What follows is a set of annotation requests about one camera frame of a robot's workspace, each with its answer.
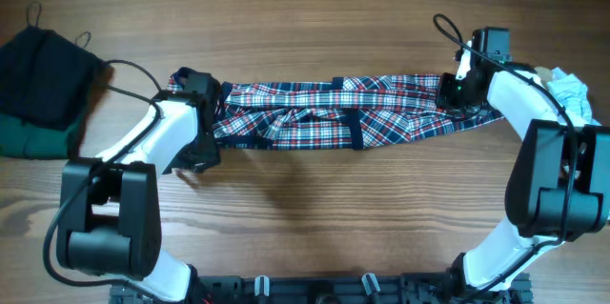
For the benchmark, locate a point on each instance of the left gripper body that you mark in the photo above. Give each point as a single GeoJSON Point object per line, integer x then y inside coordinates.
{"type": "Point", "coordinates": [202, 152]}

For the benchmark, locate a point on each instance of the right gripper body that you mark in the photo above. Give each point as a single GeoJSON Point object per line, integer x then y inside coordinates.
{"type": "Point", "coordinates": [452, 96]}

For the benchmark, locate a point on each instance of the red blue plaid garment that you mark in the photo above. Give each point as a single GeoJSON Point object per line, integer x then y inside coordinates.
{"type": "Point", "coordinates": [355, 113]}

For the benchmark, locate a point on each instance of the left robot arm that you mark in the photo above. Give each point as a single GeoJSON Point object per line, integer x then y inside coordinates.
{"type": "Point", "coordinates": [108, 224]}

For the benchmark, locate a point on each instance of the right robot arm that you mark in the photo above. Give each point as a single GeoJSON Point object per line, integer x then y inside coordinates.
{"type": "Point", "coordinates": [558, 189]}

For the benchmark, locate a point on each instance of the beige garment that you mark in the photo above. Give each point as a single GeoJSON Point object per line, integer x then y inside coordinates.
{"type": "Point", "coordinates": [545, 75]}

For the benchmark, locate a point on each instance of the light blue striped garment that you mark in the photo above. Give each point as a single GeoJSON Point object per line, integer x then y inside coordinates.
{"type": "Point", "coordinates": [571, 93]}

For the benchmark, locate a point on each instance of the black folded garment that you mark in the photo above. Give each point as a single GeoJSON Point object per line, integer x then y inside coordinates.
{"type": "Point", "coordinates": [45, 78]}

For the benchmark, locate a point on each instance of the green folded garment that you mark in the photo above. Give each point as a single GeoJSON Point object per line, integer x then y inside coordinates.
{"type": "Point", "coordinates": [33, 141]}

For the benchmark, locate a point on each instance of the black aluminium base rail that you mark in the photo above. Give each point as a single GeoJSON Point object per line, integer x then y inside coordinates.
{"type": "Point", "coordinates": [403, 289]}

